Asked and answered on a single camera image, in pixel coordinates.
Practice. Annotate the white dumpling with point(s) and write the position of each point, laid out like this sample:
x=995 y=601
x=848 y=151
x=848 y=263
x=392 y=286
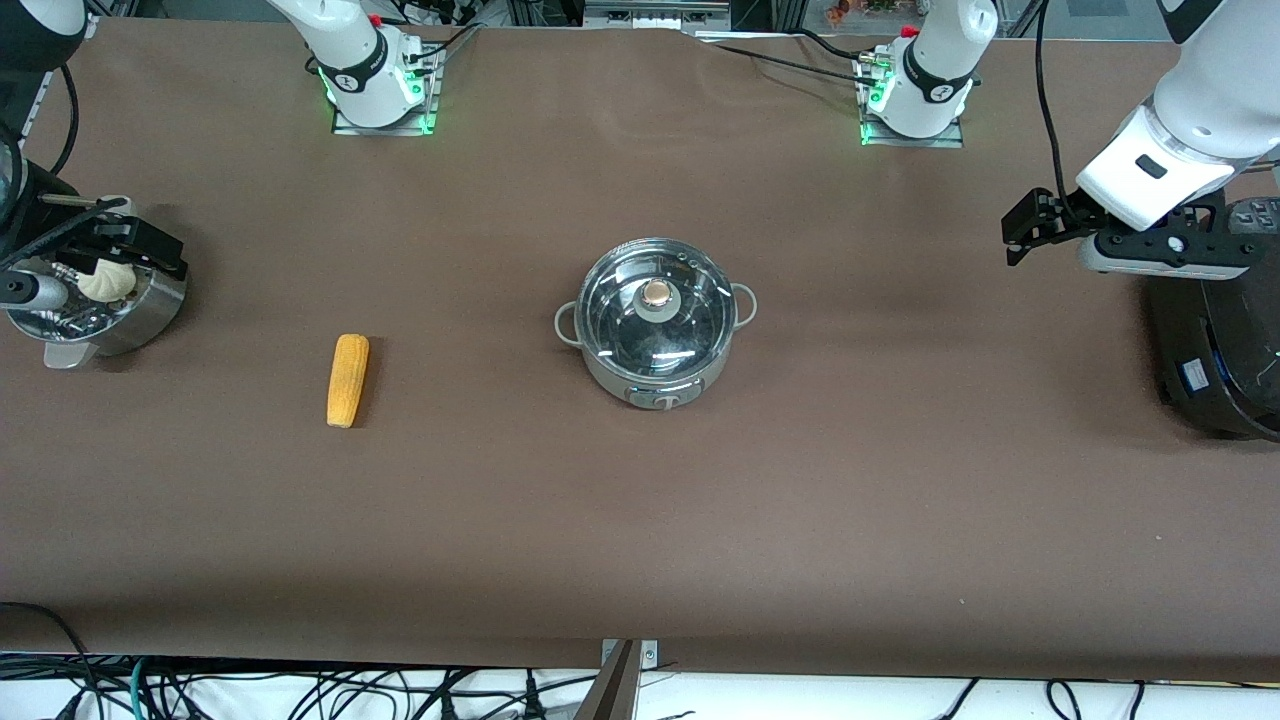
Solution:
x=105 y=282

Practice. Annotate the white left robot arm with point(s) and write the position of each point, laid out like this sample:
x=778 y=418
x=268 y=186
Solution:
x=1180 y=130

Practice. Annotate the glass pot lid with knob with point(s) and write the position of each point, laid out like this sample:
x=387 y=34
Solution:
x=655 y=310

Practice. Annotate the yellow corn cob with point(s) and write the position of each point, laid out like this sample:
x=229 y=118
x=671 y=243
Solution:
x=347 y=380

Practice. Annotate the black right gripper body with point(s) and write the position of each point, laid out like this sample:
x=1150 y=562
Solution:
x=62 y=232

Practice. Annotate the silver steamer pot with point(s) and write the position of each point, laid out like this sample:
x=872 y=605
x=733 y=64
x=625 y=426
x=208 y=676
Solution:
x=140 y=310

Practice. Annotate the camera mount post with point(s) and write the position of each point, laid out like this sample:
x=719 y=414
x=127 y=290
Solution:
x=612 y=690

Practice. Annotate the aluminium frame rail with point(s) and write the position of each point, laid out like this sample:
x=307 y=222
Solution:
x=655 y=12

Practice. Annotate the black round appliance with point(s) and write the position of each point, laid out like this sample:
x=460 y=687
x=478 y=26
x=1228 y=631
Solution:
x=1220 y=350

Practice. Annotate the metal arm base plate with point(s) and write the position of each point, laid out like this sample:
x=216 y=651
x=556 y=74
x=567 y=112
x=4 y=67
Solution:
x=950 y=135
x=425 y=95

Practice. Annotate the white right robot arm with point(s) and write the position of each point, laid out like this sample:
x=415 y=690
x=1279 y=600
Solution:
x=360 y=60

